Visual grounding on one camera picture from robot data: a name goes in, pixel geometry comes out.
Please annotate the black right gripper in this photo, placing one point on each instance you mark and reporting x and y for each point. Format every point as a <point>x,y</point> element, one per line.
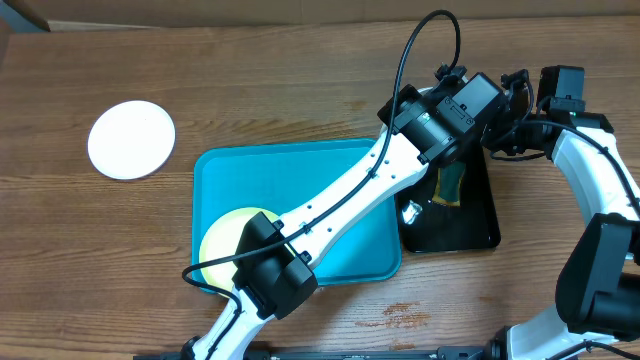
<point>488,138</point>

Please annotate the white plate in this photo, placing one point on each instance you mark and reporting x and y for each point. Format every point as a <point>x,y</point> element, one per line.
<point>131,140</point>
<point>411,104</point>

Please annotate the yellow green sponge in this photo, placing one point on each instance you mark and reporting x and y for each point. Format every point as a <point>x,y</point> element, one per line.
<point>448,186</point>

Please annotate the yellow plate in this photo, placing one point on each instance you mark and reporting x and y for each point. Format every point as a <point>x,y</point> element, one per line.
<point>221,240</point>

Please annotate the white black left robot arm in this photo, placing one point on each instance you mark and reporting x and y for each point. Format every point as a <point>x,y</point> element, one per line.
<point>425,132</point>

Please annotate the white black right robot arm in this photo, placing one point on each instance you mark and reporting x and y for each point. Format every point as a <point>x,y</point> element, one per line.
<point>596,303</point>

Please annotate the black plastic tray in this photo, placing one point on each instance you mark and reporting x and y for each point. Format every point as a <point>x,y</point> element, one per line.
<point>428,227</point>

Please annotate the teal plastic tray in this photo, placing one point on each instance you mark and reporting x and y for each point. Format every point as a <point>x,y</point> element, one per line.
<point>281,177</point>

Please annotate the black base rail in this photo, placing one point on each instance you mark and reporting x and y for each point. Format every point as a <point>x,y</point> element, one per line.
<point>375,355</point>

